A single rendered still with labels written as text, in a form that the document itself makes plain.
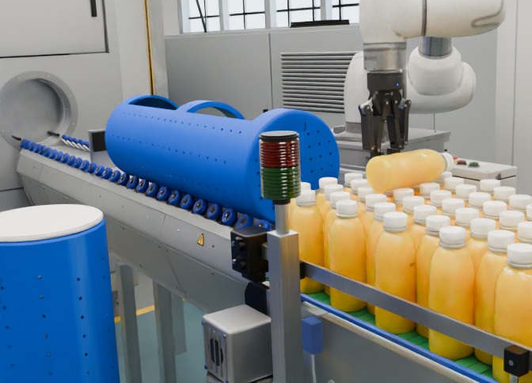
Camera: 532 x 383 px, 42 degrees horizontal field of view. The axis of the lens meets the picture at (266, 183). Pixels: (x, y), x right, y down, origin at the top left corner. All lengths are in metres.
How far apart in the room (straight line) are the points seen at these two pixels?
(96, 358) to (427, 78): 1.23
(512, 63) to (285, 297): 3.47
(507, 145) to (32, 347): 3.47
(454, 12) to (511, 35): 3.01
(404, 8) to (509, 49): 3.04
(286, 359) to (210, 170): 0.71
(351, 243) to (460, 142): 2.17
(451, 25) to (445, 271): 0.55
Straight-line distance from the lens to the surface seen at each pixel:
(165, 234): 2.07
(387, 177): 1.36
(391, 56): 1.46
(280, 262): 1.12
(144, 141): 2.10
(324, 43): 3.62
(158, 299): 2.69
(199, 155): 1.80
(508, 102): 4.48
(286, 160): 1.07
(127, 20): 7.24
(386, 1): 1.45
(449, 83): 2.18
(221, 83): 4.29
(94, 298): 1.57
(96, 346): 1.60
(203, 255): 1.87
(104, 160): 2.81
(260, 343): 1.41
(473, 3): 1.46
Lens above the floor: 1.41
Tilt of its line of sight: 12 degrees down
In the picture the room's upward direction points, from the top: 2 degrees counter-clockwise
